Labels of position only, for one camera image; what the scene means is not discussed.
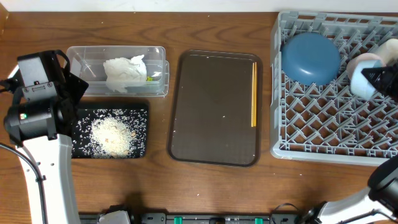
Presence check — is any light blue small bowl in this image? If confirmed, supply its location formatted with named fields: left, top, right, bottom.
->
left=350, top=60, right=381, bottom=100

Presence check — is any pink plastic bowl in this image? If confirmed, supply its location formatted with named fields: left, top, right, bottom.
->
left=346, top=53, right=386, bottom=80

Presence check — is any cream plastic cup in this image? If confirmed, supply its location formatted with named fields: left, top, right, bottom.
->
left=374, top=39, right=398, bottom=65

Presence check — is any dark blue plate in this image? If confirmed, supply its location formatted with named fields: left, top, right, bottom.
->
left=281, top=32, right=341, bottom=85

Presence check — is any white paper napkin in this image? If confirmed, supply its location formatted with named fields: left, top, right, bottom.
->
left=103, top=55, right=147, bottom=93

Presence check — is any wooden chopstick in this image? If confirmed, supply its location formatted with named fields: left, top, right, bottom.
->
left=251, top=62, right=255, bottom=128
left=253, top=62, right=257, bottom=127

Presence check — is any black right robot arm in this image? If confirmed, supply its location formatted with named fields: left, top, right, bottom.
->
left=296, top=60, right=397, bottom=223

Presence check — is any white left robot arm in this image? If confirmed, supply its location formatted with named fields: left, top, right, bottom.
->
left=1, top=50, right=88, bottom=223

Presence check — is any clear plastic waste bin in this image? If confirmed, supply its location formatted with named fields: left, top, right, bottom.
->
left=67, top=45, right=169, bottom=97

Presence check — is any grey plastic dishwasher rack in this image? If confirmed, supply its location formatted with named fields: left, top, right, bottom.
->
left=270, top=11, right=397, bottom=166

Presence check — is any black tray with rice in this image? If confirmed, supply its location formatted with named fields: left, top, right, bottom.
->
left=72, top=102, right=149, bottom=159

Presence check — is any pile of rice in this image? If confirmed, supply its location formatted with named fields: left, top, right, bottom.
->
left=90, top=117, right=136, bottom=158

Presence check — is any dark brown serving tray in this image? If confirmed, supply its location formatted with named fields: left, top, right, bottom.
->
left=167, top=50, right=262, bottom=167

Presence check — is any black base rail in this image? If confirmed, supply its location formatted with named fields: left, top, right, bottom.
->
left=79, top=213, right=298, bottom=224

